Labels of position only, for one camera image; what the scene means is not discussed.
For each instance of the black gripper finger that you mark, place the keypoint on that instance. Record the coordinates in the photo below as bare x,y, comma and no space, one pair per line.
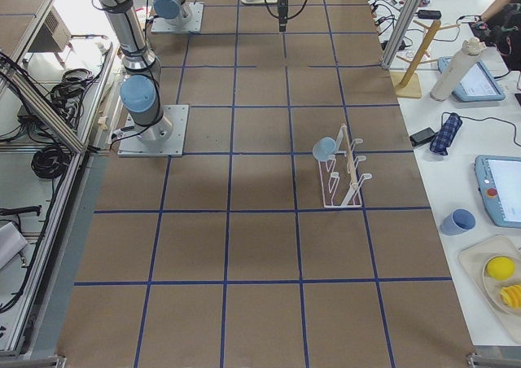
282,16

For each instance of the light blue plastic cup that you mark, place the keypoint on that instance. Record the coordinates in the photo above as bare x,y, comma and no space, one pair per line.
324,148

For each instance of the blue cup on side table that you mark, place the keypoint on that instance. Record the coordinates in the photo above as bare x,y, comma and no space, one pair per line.
458,221

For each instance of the wooden mug tree stand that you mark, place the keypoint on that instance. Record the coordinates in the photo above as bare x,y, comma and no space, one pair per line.
407,84

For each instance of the black power adapter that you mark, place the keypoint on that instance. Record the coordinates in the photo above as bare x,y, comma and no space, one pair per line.
422,137

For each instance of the folded plaid umbrella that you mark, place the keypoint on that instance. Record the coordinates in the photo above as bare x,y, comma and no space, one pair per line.
447,133

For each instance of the far blue teach pendant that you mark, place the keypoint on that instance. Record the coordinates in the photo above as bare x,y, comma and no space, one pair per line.
478,85

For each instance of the blue teach pendant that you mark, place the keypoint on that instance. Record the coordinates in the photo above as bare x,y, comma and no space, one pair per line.
498,179
478,85

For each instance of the seated person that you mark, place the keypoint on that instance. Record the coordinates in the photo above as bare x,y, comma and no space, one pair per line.
502,19

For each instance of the near blue teach pendant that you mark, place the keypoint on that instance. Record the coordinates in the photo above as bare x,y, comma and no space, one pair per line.
498,179

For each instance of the beige tray with fruit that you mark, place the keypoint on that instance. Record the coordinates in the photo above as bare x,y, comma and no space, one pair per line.
474,260

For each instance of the yellow lemon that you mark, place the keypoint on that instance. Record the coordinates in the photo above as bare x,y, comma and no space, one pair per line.
500,268

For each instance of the sliced yellow fruit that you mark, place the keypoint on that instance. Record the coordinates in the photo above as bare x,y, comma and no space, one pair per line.
511,296

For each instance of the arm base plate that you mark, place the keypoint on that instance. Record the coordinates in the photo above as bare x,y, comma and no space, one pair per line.
166,138
172,17

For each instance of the aluminium frame post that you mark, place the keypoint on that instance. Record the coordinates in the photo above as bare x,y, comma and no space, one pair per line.
405,18

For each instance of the white wire cup rack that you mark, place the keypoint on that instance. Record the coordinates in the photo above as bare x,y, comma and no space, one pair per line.
341,183

